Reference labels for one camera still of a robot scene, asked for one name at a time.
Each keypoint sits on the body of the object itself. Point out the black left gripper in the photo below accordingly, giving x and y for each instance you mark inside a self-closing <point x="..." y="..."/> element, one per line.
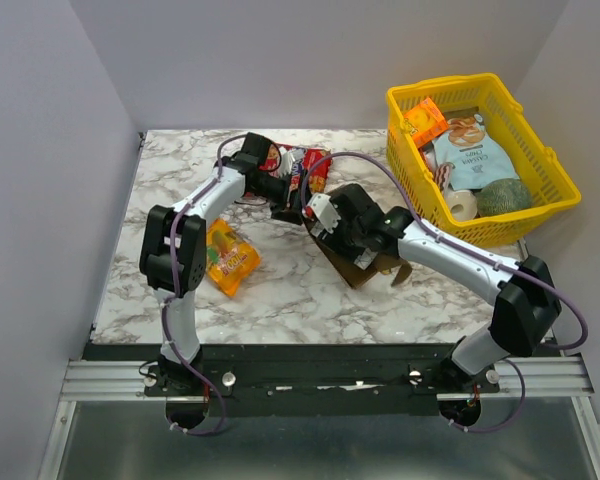
<point x="287" y="208"/>

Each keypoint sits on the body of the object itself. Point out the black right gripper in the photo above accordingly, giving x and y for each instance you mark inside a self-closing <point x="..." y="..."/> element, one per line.
<point x="334" y="237"/>

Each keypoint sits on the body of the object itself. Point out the brown cardboard express box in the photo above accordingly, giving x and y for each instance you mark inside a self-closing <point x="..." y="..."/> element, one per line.
<point x="385" y="229"/>

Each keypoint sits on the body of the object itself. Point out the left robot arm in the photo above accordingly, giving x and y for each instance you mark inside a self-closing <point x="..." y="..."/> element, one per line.
<point x="174" y="252"/>

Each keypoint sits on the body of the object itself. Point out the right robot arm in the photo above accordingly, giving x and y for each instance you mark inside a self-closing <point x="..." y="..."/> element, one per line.
<point x="520" y="293"/>

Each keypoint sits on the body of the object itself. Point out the orange snack box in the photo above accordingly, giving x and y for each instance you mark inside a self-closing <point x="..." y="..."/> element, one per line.
<point x="424" y="122"/>

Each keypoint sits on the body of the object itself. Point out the red candy bag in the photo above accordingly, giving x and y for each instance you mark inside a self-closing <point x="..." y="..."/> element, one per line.
<point x="318" y="178"/>

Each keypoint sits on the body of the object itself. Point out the yellow corn snack bag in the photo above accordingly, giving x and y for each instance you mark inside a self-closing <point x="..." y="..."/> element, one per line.
<point x="230" y="258"/>

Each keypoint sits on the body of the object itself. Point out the red white striped packet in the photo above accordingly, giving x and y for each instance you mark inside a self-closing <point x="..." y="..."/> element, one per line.
<point x="442" y="176"/>

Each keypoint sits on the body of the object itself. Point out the white tape roll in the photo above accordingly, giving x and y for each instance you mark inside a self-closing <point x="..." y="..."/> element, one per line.
<point x="462" y="204"/>

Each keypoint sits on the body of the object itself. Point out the light blue chips bag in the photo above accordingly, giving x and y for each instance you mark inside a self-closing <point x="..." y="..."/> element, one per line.
<point x="477" y="158"/>

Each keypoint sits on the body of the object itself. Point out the green melon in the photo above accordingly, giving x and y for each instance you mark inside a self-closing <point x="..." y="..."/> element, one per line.
<point x="502" y="197"/>

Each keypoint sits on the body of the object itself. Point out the yellow plastic basket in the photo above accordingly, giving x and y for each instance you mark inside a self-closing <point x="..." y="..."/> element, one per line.
<point x="537" y="165"/>

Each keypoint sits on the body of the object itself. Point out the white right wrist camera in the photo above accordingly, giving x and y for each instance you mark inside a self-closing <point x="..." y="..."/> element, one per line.
<point x="323" y="210"/>

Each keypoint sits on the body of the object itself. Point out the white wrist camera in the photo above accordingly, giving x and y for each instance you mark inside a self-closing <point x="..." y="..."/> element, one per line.
<point x="323" y="210"/>
<point x="289" y="159"/>

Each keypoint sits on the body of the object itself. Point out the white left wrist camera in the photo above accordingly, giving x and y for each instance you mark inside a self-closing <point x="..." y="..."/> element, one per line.
<point x="289" y="159"/>

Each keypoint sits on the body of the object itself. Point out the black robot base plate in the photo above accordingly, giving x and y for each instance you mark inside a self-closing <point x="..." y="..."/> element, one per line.
<point x="309" y="380"/>

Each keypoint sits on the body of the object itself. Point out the aluminium frame rail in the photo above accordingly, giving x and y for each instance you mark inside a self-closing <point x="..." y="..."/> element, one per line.
<point x="120" y="381"/>

